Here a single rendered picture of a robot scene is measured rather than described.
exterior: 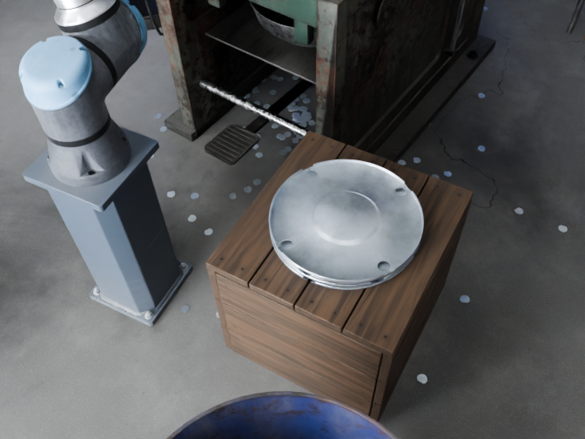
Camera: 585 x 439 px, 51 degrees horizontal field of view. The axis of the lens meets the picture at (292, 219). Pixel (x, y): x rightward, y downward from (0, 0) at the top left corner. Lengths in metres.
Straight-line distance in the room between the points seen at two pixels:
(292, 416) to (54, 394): 0.70
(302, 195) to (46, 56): 0.51
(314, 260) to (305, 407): 0.30
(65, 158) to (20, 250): 0.63
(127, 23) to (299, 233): 0.49
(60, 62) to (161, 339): 0.69
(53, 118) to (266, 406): 0.58
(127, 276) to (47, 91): 0.48
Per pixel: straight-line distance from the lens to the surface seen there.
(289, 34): 1.57
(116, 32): 1.15
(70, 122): 1.10
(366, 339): 1.05
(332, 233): 1.12
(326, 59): 1.32
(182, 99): 1.80
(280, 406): 0.91
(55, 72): 1.07
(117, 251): 1.30
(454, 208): 1.24
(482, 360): 1.47
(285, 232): 1.13
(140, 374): 1.45
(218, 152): 1.58
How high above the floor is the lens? 1.29
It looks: 52 degrees down
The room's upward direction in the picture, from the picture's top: 2 degrees counter-clockwise
